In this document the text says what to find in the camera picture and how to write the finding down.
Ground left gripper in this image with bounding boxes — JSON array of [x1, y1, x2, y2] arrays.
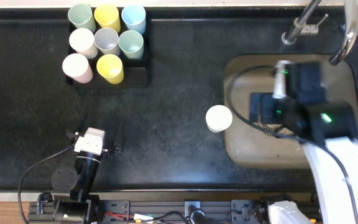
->
[[75, 112, 126, 158]]

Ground yellow cup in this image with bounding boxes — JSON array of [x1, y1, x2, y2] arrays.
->
[[96, 54, 125, 85], [93, 4, 121, 33]]

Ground pink cup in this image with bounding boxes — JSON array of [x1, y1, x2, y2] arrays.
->
[[62, 52, 94, 84]]

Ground cream cup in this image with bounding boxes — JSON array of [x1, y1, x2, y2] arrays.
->
[[205, 105, 233, 134]]

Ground black tray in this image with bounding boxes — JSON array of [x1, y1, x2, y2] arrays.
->
[[65, 7, 150, 89]]

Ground grey cup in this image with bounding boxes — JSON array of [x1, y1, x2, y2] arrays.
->
[[94, 27, 121, 57]]

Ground white cup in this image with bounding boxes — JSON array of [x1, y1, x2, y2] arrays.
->
[[68, 27, 99, 60]]

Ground green cup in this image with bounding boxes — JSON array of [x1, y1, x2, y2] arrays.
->
[[67, 3, 96, 32], [117, 29, 145, 60]]

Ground blue cup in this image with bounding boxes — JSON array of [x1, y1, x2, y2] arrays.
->
[[121, 4, 147, 34]]

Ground steel sink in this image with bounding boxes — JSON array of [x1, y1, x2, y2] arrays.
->
[[223, 54, 358, 170]]

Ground steel tap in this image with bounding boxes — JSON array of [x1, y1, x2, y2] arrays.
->
[[280, 0, 358, 67]]

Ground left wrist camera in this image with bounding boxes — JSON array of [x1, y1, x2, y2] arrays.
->
[[73, 127, 106, 156]]

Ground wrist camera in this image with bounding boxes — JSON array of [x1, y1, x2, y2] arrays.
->
[[272, 60, 291, 100], [73, 127, 106, 156]]

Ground mounting rail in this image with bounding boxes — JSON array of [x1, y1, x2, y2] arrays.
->
[[26, 192, 335, 224]]

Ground black cable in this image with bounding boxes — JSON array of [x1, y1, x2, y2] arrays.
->
[[227, 64, 358, 224], [17, 144, 76, 224]]

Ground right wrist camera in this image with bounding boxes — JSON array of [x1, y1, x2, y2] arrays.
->
[[272, 60, 291, 100]]

